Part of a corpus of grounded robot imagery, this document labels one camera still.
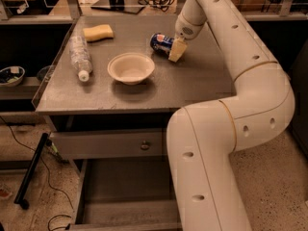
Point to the yellow sponge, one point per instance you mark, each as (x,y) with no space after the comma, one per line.
(103,31)

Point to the open grey middle drawer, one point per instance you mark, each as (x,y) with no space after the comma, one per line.
(125,194)

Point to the white paper bowl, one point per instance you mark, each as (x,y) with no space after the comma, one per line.
(130,68)

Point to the grey top drawer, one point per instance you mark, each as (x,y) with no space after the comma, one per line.
(109,143)

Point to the black bar on floor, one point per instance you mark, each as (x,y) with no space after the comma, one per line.
(20,196)

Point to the grey drawer cabinet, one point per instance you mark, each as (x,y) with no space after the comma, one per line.
(112,128)

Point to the round metal drawer knob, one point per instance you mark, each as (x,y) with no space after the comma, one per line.
(145,145)

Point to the bowl with dark items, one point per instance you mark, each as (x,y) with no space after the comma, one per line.
(11,76)

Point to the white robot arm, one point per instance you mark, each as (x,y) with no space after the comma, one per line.
(201,136)

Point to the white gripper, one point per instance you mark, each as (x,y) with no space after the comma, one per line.
(185,29)

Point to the black monitor stand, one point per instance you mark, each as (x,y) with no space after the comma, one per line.
(120,6)

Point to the clear plastic water bottle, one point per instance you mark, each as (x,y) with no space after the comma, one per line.
(80,57)

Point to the blue pepsi can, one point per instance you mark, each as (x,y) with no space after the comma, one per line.
(161,43)

